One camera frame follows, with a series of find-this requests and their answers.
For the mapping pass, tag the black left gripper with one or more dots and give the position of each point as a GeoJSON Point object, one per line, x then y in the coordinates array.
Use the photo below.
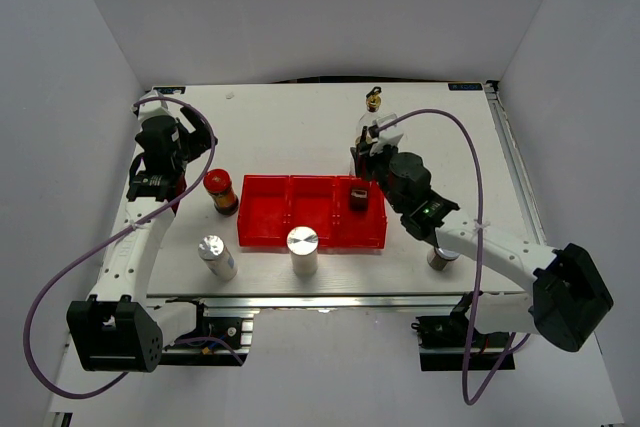
{"type": "Point", "coordinates": [201, 139]}

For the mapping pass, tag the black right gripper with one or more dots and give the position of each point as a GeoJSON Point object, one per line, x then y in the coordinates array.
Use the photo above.
{"type": "Point", "coordinates": [386, 151]}

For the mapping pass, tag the glass bottle with dark sauce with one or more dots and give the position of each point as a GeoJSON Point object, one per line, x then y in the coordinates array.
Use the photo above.
{"type": "Point", "coordinates": [359, 190]}

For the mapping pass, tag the red-lid sauce jar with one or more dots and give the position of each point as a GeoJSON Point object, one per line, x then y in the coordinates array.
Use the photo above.
{"type": "Point", "coordinates": [218, 184]}

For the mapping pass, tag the clear glass bottle gold spout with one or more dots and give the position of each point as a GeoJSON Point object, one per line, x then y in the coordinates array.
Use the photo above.
{"type": "Point", "coordinates": [373, 103]}

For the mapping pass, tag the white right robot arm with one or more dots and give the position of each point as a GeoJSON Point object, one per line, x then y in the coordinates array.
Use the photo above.
{"type": "Point", "coordinates": [564, 297]}

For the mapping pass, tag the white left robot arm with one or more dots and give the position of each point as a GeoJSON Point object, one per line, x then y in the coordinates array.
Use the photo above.
{"type": "Point", "coordinates": [113, 329]}

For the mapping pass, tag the red three-compartment tray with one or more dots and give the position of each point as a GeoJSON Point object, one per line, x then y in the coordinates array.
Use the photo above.
{"type": "Point", "coordinates": [272, 205]}

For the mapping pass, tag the silver-top white cylinder canister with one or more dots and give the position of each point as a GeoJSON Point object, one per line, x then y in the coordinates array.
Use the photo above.
{"type": "Point", "coordinates": [303, 243]}

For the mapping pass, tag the silver-lid white shaker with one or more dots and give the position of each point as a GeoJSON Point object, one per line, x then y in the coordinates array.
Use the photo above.
{"type": "Point", "coordinates": [214, 253]}

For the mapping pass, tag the blue right corner sticker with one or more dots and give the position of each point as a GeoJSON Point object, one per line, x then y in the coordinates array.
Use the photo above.
{"type": "Point", "coordinates": [465, 86]}

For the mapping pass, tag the white-lid brown spice jar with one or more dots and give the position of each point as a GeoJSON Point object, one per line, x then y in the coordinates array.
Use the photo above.
{"type": "Point", "coordinates": [438, 258]}

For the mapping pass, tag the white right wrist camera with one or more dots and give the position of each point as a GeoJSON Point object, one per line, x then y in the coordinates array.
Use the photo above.
{"type": "Point", "coordinates": [384, 132]}

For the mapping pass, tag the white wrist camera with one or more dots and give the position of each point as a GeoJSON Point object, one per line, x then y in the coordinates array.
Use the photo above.
{"type": "Point", "coordinates": [384, 132]}
{"type": "Point", "coordinates": [150, 105]}

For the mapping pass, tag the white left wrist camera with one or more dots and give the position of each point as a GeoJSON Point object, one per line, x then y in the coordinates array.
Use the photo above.
{"type": "Point", "coordinates": [150, 105]}

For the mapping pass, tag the aluminium side rail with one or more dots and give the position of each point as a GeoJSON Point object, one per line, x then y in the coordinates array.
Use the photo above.
{"type": "Point", "coordinates": [515, 164]}

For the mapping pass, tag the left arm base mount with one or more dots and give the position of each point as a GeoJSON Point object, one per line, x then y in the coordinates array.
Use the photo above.
{"type": "Point", "coordinates": [220, 333]}

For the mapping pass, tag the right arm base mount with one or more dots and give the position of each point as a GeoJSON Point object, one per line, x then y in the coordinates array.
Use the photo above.
{"type": "Point", "coordinates": [441, 341]}

